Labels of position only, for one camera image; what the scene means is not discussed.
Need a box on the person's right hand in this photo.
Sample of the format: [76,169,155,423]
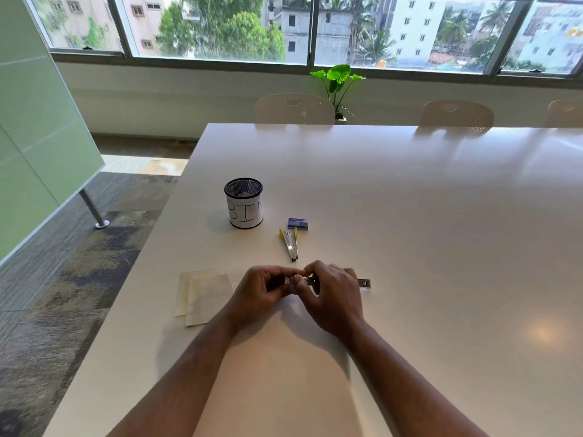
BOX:
[291,260,366,343]

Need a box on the person's left hand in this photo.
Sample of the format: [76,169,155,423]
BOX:
[226,265,303,334]

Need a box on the silver metal stapler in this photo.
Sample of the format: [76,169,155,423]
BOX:
[285,274,371,296]

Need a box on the person's right forearm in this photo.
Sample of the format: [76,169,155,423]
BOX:
[344,319,490,437]

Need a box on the person's left forearm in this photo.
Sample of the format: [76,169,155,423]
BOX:
[107,309,249,437]

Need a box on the yellow staple remover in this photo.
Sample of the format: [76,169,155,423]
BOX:
[279,228,299,263]

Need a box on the white paper sheet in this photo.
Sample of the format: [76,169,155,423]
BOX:
[175,269,219,317]
[185,273,234,327]

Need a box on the black mesh cup white label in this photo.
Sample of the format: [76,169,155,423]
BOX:
[223,178,264,230]

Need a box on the beige perforated chair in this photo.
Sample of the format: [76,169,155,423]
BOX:
[254,94,336,126]
[544,100,583,129]
[418,100,495,130]

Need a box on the green leafy potted plant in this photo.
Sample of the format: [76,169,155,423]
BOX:
[310,64,366,121]

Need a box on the silver metal partition leg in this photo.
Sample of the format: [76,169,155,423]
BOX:
[78,188,111,230]

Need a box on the green glass partition panel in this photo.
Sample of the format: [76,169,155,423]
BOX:
[0,0,106,264]

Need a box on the window frame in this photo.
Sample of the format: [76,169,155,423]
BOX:
[23,0,583,83]

